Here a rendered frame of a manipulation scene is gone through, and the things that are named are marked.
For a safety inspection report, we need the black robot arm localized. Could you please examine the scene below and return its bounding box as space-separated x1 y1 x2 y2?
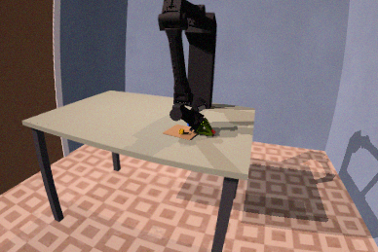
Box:
158 0 211 123

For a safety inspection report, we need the orange mat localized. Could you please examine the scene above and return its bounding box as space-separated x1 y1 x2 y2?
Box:
163 125 198 140

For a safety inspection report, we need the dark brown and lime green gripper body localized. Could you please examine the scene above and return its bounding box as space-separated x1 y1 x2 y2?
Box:
183 111 205 132

